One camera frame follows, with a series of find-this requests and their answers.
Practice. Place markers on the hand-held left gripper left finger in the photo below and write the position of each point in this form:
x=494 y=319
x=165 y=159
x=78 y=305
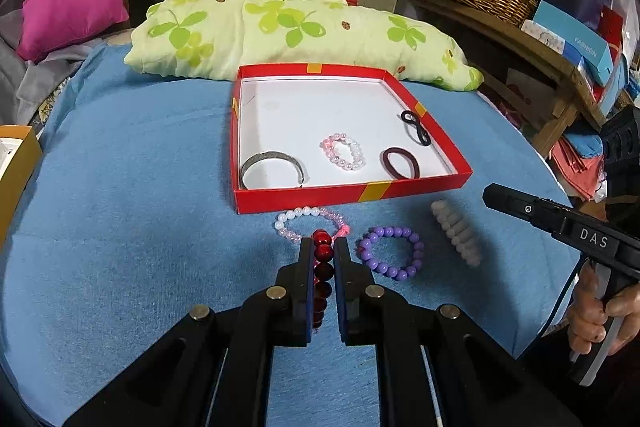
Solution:
x=306 y=287

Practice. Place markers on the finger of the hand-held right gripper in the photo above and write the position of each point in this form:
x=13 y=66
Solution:
x=525 y=208

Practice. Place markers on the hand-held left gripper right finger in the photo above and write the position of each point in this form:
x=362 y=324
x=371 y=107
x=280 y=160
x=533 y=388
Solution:
x=342 y=287

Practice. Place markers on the silver metal bangle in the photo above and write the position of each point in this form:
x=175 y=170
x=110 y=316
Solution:
x=270 y=155

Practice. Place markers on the red cardboard box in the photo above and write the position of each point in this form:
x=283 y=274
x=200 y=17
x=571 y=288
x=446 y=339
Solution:
x=300 y=117

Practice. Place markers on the person's right hand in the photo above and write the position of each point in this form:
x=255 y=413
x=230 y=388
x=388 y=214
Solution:
x=585 y=307

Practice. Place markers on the stack of pink cloths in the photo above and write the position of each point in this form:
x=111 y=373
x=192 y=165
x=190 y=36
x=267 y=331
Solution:
x=575 y=162

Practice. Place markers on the wooden bench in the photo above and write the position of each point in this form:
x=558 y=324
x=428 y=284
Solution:
x=555 y=72

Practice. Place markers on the white patterned box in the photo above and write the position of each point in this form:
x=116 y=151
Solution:
x=542 y=36

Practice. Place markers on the light blue cardboard box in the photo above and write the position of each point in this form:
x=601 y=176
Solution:
x=570 y=37

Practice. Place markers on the blue blanket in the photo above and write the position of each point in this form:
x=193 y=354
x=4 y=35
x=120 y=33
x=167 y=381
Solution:
x=125 y=207

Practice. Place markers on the green floral pillow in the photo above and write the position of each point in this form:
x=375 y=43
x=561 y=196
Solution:
x=225 y=32

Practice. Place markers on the orange cardboard box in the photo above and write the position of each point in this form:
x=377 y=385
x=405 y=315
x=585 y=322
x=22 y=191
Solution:
x=15 y=187

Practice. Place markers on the grey cloth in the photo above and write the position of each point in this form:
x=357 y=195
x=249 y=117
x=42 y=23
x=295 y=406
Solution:
x=20 y=77

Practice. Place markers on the pink pillow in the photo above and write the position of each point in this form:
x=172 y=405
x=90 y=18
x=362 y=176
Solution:
x=70 y=2

